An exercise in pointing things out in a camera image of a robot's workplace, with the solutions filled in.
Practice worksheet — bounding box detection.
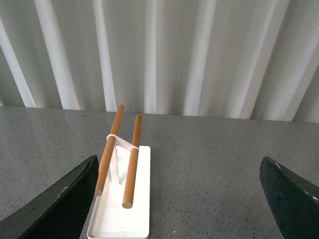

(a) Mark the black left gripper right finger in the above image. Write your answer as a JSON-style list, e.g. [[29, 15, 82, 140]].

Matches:
[[260, 157, 319, 239]]

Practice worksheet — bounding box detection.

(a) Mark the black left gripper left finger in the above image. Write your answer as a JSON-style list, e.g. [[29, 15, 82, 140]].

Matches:
[[0, 155, 99, 239]]

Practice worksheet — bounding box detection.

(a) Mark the white towel rack stand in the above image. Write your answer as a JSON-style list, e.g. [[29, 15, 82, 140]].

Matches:
[[87, 136, 151, 239]]

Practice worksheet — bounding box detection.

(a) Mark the left wooden rack rod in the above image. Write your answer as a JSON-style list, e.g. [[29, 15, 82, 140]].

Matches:
[[95, 105, 125, 196]]

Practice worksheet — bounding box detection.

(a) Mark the wooden rack rod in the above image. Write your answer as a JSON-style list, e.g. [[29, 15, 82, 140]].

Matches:
[[95, 105, 125, 196], [122, 115, 142, 209]]

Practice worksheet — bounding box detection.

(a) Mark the right wooden rack rod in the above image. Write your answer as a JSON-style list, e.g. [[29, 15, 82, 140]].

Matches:
[[122, 115, 142, 209]]

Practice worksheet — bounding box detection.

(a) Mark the white curtain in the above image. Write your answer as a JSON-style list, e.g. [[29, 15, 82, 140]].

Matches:
[[0, 0, 319, 122]]

